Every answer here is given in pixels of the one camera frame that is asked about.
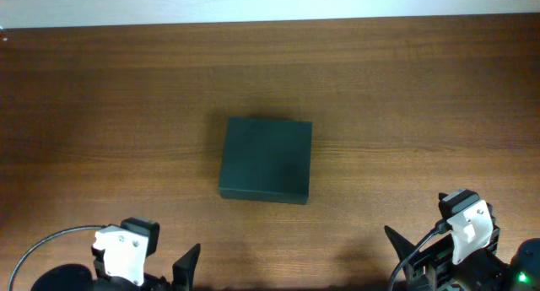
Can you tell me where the black cable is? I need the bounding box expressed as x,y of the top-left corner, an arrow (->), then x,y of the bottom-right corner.
386,218 -> 452,291
7,225 -> 106,291

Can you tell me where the left black cable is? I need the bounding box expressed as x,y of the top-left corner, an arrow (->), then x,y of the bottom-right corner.
7,225 -> 106,291

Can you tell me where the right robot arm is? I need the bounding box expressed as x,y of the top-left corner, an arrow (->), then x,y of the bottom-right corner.
385,226 -> 539,291

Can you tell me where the right black cable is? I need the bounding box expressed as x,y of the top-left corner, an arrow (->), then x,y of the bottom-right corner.
386,218 -> 452,291

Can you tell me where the dark green box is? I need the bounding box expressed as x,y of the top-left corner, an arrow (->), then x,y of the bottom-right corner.
219,117 -> 313,205

